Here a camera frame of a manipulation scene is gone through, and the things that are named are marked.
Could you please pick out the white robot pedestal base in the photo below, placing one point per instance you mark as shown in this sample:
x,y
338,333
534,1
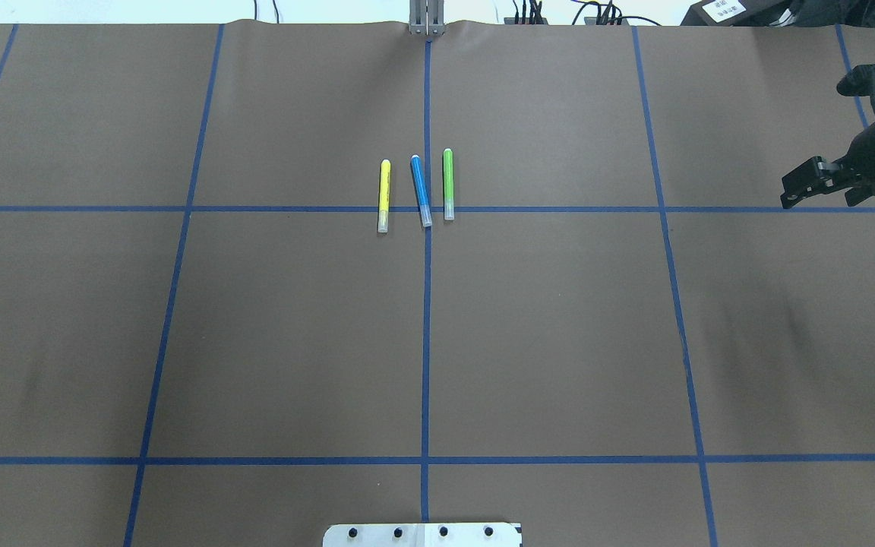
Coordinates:
x,y
424,534

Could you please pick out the green highlighter pen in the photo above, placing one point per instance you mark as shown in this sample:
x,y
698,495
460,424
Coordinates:
x,y
448,185

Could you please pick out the blue highlighter pen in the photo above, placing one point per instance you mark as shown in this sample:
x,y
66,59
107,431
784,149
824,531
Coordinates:
x,y
421,191

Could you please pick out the yellow highlighter pen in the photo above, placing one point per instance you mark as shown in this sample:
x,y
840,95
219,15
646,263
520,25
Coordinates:
x,y
384,197

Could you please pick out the aluminium frame post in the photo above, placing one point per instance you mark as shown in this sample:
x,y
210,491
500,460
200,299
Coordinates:
x,y
426,18

